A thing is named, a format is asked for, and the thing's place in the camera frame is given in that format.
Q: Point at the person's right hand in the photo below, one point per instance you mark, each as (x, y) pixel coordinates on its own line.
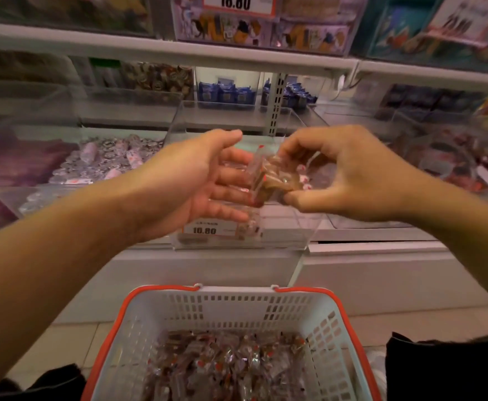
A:
(369, 179)

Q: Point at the person's left hand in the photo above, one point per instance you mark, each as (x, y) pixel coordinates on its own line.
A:
(177, 187)

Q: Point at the person's left thumb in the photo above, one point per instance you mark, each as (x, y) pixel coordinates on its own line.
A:
(221, 141)

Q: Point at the person's left little finger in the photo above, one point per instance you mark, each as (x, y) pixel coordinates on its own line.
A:
(229, 212)

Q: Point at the person's left middle finger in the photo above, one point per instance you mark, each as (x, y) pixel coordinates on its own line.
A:
(234, 176)

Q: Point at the person's right thumb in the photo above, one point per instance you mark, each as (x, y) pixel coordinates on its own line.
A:
(308, 201)

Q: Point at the brown snack packet clear wrap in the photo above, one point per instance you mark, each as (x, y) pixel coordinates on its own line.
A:
(274, 177)
(250, 230)

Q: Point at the person's left forearm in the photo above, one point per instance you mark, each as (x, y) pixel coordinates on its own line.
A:
(51, 263)

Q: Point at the person's right forearm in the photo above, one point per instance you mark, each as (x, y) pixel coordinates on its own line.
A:
(469, 229)

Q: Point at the white price label red border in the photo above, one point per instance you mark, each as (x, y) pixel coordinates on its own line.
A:
(205, 228)

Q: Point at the clear acrylic display bin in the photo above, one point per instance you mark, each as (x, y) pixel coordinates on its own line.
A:
(287, 233)

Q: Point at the row of blue packets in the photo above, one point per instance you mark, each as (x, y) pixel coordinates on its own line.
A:
(227, 95)

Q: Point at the white perforated shelf upright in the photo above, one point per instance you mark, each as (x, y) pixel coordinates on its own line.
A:
(276, 104)

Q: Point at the pile of round brown candies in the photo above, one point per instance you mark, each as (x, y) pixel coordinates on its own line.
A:
(160, 79)

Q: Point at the white shopping basket red rim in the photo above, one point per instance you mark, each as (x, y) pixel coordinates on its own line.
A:
(227, 309)

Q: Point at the white shelf base cabinet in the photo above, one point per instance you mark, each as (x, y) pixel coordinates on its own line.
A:
(394, 275)

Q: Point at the pile of silver pink candies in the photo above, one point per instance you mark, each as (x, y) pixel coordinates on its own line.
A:
(106, 158)

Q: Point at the cartoon printed display box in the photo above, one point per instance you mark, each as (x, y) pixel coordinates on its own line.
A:
(269, 31)

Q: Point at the white shelf board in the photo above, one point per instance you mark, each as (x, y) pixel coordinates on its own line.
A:
(143, 47)

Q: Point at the large white price sign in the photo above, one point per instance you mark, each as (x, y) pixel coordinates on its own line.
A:
(240, 3)

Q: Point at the pile of wrapped brown snacks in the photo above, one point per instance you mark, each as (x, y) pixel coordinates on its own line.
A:
(227, 367)

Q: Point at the clear bin with red packets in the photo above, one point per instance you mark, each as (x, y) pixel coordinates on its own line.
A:
(465, 154)

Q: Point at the clear bin with purple goods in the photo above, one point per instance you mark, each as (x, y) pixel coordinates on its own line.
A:
(22, 158)

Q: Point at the teal printed display box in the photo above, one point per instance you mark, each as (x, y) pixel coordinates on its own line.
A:
(431, 33)

